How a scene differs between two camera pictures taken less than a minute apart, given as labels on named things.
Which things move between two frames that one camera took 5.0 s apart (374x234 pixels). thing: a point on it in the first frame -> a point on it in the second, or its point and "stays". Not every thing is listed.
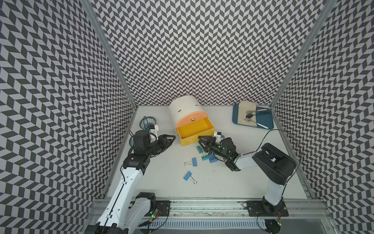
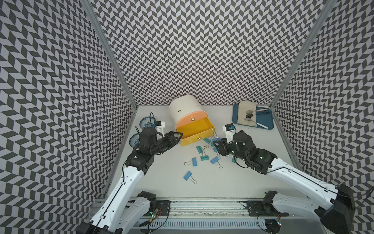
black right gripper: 208,143 -> 222,148
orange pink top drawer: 191,117 stays
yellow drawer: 189,133 stays
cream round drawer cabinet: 181,106 stays
